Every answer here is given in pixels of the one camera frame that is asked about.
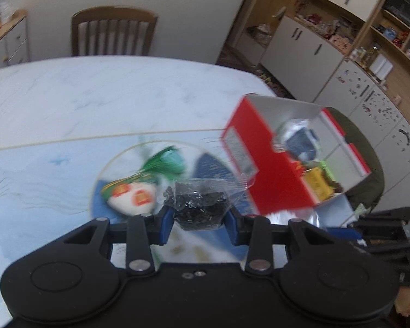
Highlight white pouch green tassel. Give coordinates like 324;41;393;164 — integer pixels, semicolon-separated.
100;146;186;216

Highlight red white cardboard box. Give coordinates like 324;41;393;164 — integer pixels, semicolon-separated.
221;94;370;215

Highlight clear bag black beads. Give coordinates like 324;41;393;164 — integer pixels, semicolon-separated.
163;175;254;231

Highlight olive green jacket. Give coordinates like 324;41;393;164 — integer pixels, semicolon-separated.
326;107;386;213

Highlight yellow packet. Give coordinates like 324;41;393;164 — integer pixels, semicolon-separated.
303;167;343;202

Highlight dark blue white packet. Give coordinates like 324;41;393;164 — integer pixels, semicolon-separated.
273;119;321;162

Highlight brown wooden dining chair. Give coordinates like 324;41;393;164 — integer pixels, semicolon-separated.
71;6;158;56

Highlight white sideboard wooden top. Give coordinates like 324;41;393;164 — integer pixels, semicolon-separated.
0;10;29;68

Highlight white wall cabinet unit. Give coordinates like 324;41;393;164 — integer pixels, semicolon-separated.
221;0;410;196

